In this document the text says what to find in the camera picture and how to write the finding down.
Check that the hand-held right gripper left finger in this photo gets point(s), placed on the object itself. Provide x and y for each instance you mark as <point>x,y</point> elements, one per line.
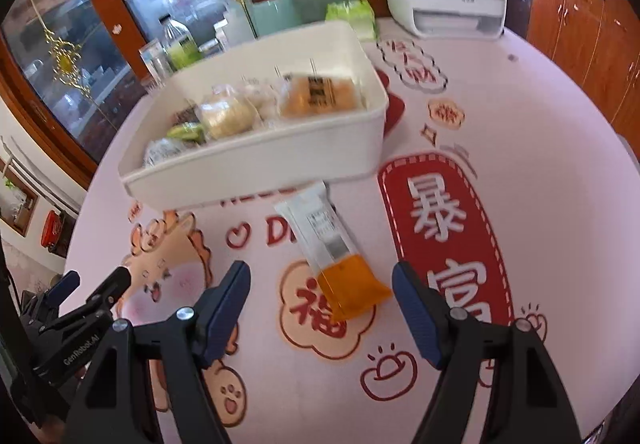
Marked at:
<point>227,314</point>

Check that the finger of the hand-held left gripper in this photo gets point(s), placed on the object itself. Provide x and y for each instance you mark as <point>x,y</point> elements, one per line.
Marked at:
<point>67,286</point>
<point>110,291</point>

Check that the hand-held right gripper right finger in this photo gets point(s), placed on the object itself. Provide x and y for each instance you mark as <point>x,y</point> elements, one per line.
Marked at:
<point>417,319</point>

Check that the white orange bar packet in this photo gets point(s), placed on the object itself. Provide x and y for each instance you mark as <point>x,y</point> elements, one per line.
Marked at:
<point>325,234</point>

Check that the translucent white snack packet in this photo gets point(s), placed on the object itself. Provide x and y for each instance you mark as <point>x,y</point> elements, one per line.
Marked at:
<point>162,153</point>

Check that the white plastic bin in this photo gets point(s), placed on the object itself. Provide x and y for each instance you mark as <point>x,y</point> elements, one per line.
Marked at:
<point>260,159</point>

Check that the green snack packet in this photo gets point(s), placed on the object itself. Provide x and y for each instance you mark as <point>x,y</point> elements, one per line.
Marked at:
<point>186,131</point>

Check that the brown cake snack packet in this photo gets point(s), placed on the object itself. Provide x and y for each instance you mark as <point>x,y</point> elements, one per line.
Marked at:
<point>186,115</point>

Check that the clear rice cracker packet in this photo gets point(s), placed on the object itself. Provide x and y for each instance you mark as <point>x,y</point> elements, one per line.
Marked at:
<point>225,114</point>
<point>262,99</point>

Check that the orange pastry clear packet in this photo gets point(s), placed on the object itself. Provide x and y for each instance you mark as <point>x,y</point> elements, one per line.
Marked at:
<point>320,96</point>

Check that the clear glass cup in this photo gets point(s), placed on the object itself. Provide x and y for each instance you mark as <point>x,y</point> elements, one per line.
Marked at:
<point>155,64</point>

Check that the green label plastic bottle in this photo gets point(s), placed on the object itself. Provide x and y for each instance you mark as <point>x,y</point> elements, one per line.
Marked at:
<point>180,46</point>

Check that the small glass jar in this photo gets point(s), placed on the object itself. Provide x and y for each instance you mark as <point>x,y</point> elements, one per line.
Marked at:
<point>210,49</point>

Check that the white pill bottle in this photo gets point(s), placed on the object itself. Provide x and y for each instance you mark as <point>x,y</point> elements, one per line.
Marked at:
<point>221,35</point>

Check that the mint green canister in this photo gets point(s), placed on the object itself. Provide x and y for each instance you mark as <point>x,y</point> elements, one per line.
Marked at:
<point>275,14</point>

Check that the green tissue pack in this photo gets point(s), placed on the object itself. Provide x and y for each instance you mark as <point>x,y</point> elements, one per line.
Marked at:
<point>350,19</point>

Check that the brown wooden cabinets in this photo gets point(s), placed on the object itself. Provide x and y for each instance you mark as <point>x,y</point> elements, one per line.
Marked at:
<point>590,39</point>

